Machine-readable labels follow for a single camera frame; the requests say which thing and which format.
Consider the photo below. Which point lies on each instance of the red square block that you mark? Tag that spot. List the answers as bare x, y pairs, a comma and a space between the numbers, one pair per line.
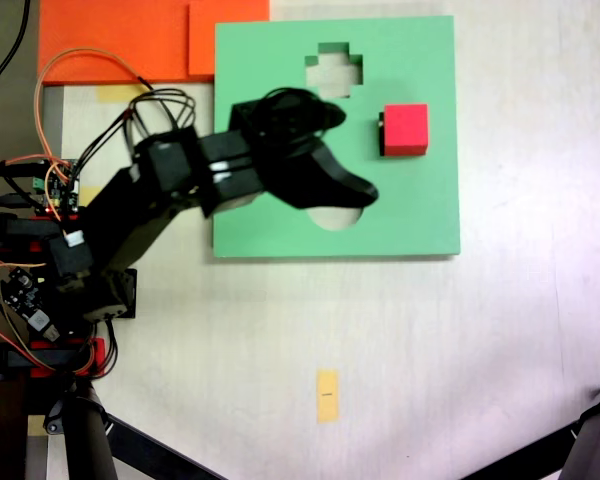
405, 130

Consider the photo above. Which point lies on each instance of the orange square block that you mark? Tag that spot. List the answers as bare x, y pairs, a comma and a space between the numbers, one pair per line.
227, 35

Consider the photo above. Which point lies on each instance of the green shape sorting board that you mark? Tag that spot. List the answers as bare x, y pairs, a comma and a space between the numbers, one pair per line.
260, 60

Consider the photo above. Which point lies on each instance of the yellow tape marker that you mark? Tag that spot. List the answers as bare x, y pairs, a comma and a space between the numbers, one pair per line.
120, 93
327, 397

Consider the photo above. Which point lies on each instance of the orange flat plate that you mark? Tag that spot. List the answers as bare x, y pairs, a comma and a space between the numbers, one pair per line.
110, 35

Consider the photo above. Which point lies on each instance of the green circuit board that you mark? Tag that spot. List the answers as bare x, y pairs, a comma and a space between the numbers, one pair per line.
62, 192

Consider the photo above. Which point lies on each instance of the red base clamp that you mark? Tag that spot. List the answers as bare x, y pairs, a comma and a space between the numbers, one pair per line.
97, 350

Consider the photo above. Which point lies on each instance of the black circuit board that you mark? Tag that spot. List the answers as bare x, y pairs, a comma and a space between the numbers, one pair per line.
22, 292

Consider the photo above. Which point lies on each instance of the thin black tripod brace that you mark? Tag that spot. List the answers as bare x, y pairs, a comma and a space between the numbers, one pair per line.
530, 457
155, 452

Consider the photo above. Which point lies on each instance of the thick black tripod leg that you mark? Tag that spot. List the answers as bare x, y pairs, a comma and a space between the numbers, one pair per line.
87, 450

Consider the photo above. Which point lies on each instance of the black notched tripod leg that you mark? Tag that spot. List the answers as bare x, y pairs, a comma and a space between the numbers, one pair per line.
590, 440

